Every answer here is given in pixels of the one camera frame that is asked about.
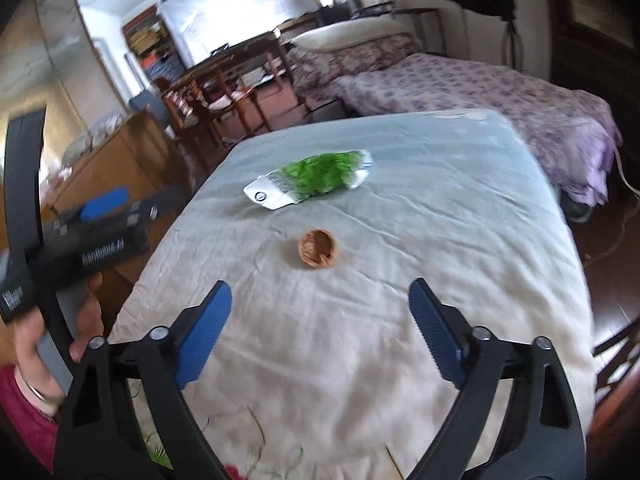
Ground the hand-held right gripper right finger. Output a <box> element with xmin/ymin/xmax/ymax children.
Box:
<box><xmin>406</xmin><ymin>277</ymin><xmax>587</xmax><ymax>480</ymax></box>

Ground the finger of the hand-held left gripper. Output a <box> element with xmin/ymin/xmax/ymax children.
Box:
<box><xmin>50</xmin><ymin>187</ymin><xmax>163</xmax><ymax>243</ymax></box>

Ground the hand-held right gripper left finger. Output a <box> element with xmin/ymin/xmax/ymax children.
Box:
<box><xmin>51</xmin><ymin>280</ymin><xmax>234</xmax><ymax>480</ymax></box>

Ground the brown walnut shell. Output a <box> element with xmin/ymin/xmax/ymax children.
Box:
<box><xmin>297</xmin><ymin>228</ymin><xmax>340</xmax><ymax>270</ymax></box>

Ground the person's left forearm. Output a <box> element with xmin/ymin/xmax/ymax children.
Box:
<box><xmin>0</xmin><ymin>362</ymin><xmax>63</xmax><ymax>473</ymax></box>

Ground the person's left hand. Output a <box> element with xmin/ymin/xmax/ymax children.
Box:
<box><xmin>14</xmin><ymin>272</ymin><xmax>107</xmax><ymax>406</ymax></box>

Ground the wooden cabinet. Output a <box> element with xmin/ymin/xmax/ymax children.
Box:
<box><xmin>42</xmin><ymin>105</ymin><xmax>193</xmax><ymax>286</ymax></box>

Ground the cartoon print quilt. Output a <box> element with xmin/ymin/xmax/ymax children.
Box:
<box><xmin>107</xmin><ymin>109</ymin><xmax>598</xmax><ymax>480</ymax></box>

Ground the silver bangle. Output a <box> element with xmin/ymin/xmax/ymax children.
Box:
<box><xmin>17</xmin><ymin>370</ymin><xmax>66</xmax><ymax>406</ymax></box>

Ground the wooden armchair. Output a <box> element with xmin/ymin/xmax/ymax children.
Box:
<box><xmin>162</xmin><ymin>67</ymin><xmax>271</xmax><ymax>146</ymax></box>

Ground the glass display cabinet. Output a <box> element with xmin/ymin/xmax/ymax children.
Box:
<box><xmin>0</xmin><ymin>0</ymin><xmax>131</xmax><ymax>161</ymax></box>

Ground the shelf with boxes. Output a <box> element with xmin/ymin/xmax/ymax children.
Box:
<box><xmin>121</xmin><ymin>5</ymin><xmax>186</xmax><ymax>86</ymax></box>

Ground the dark wooden chair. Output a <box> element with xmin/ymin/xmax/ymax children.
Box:
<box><xmin>592</xmin><ymin>310</ymin><xmax>640</xmax><ymax>411</ymax></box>

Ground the green white drink carton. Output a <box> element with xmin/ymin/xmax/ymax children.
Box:
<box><xmin>243</xmin><ymin>149</ymin><xmax>375</xmax><ymax>211</ymax></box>

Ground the wooden table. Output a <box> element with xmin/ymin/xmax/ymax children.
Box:
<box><xmin>180</xmin><ymin>30</ymin><xmax>296</xmax><ymax>111</ymax></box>

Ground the white plastic sheet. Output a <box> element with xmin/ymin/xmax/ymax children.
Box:
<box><xmin>160</xmin><ymin>0</ymin><xmax>321</xmax><ymax>68</ymax></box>

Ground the lilac ruffled cloth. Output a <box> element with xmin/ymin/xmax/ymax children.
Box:
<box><xmin>555</xmin><ymin>90</ymin><xmax>623</xmax><ymax>206</ymax></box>

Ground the purple floral bedsheet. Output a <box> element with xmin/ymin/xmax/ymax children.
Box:
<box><xmin>340</xmin><ymin>52</ymin><xmax>601</xmax><ymax>161</ymax></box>

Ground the folded floral quilt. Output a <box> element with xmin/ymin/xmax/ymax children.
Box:
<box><xmin>290</xmin><ymin>35</ymin><xmax>421</xmax><ymax>96</ymax></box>

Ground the white pillow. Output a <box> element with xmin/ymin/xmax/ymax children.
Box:
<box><xmin>290</xmin><ymin>17</ymin><xmax>401</xmax><ymax>51</ymax></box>

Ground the round black side table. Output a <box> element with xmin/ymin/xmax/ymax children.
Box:
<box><xmin>392</xmin><ymin>7</ymin><xmax>446</xmax><ymax>56</ymax></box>

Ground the framed landscape painting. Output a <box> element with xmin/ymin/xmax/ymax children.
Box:
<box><xmin>542</xmin><ymin>0</ymin><xmax>640</xmax><ymax>91</ymax></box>

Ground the white cable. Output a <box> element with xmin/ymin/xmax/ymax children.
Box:
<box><xmin>582</xmin><ymin>150</ymin><xmax>640</xmax><ymax>266</ymax></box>

